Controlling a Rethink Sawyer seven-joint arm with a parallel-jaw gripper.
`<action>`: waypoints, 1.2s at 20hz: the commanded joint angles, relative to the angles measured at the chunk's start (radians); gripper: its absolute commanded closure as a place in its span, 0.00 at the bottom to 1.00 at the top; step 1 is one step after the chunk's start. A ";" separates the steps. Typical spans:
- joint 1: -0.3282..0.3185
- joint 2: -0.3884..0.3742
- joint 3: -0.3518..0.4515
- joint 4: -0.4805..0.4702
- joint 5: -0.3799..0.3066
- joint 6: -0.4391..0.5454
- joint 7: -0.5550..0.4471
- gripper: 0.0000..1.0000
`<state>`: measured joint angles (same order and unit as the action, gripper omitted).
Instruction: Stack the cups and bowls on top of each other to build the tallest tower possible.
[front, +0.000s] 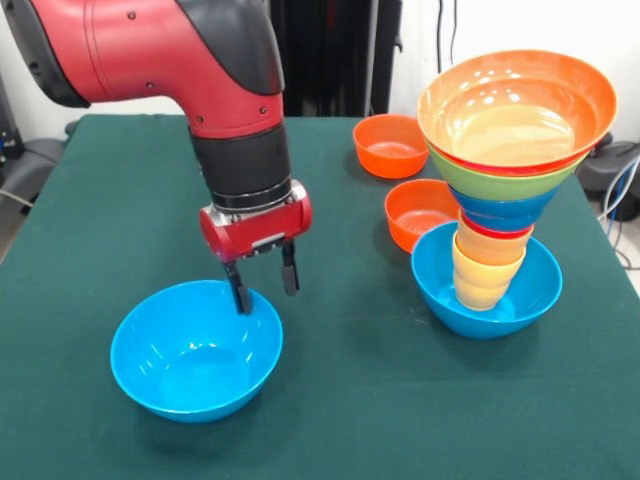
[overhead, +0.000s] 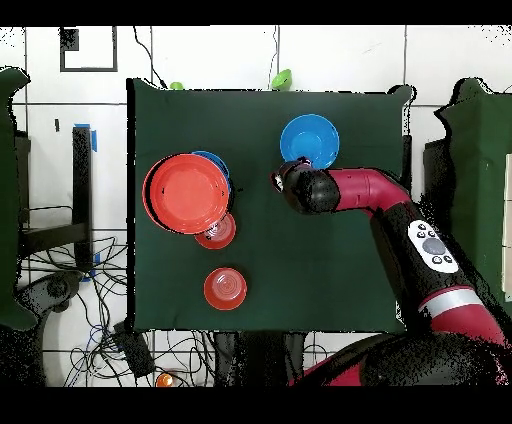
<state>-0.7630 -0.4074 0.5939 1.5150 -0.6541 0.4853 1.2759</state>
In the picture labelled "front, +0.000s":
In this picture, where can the red cup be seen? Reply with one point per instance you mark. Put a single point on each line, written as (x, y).
(495, 233)

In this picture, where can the dark green tablecloth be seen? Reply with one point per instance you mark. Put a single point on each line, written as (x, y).
(350, 425)

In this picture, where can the green bowl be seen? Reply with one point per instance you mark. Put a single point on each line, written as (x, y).
(500, 187)

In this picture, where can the orange bowl with ringed bottom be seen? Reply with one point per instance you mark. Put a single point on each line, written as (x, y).
(415, 210)

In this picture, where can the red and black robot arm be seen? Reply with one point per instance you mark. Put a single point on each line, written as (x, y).
(150, 55)

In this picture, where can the stack of yellow cups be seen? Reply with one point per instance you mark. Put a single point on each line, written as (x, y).
(477, 290)

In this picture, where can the small plain orange bowl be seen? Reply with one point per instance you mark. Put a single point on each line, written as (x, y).
(387, 160)

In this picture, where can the small dark blue bowl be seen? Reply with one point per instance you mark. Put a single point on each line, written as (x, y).
(505, 212)

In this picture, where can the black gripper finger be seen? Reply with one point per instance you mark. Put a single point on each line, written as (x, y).
(290, 270)
(240, 290)

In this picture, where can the large orange bowl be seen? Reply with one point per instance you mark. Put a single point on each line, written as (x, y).
(590, 100)

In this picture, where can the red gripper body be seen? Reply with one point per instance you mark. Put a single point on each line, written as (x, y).
(260, 232)

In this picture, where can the large blue bowl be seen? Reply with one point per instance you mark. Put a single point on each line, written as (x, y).
(440, 295)
(195, 370)

